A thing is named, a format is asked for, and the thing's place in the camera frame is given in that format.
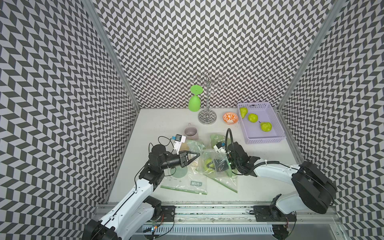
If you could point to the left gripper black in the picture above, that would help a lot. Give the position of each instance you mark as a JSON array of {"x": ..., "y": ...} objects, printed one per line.
[{"x": 183, "y": 158}]

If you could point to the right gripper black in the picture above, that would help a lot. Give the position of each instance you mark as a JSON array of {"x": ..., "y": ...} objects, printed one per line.
[{"x": 216, "y": 162}]

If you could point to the zip bag with green pears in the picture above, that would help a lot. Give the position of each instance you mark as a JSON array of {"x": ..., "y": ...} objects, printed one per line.
[{"x": 208, "y": 152}]

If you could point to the green pear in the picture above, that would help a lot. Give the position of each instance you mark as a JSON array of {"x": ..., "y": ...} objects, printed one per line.
[
  {"x": 209, "y": 165},
  {"x": 266, "y": 126},
  {"x": 253, "y": 118},
  {"x": 243, "y": 112}
]

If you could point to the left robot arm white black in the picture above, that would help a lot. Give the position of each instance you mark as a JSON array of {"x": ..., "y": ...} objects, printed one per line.
[{"x": 138, "y": 206}]

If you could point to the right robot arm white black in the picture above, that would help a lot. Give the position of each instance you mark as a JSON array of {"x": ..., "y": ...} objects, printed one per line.
[{"x": 313, "y": 190}]

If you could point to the zip bag with orange fruit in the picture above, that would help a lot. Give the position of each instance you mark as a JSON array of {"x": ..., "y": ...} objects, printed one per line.
[{"x": 228, "y": 180}]

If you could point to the zip bag with beige fruit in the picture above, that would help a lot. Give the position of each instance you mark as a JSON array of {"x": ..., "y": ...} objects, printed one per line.
[{"x": 188, "y": 179}]

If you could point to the lilac mug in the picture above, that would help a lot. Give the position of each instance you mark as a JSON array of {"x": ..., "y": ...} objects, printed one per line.
[{"x": 191, "y": 132}]

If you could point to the chrome mug tree stand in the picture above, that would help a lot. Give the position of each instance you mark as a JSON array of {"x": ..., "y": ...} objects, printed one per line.
[{"x": 207, "y": 116}]

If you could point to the purple plastic basket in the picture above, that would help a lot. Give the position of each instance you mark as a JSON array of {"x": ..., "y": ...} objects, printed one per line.
[{"x": 252, "y": 131}]

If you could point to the orange patterned small bowl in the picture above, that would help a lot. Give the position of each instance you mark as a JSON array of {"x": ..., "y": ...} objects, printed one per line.
[{"x": 230, "y": 118}]

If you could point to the green plastic goblet upside down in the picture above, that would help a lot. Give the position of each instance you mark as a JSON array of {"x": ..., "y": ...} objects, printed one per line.
[{"x": 195, "y": 101}]

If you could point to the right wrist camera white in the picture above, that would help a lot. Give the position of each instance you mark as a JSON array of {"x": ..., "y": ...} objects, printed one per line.
[{"x": 220, "y": 147}]

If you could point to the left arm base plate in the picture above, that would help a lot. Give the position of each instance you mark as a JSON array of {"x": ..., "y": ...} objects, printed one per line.
[{"x": 164, "y": 214}]

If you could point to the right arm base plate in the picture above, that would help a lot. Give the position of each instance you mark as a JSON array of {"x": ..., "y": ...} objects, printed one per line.
[{"x": 265, "y": 213}]

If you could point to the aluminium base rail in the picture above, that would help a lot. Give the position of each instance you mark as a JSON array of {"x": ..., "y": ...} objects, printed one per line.
[{"x": 236, "y": 219}]

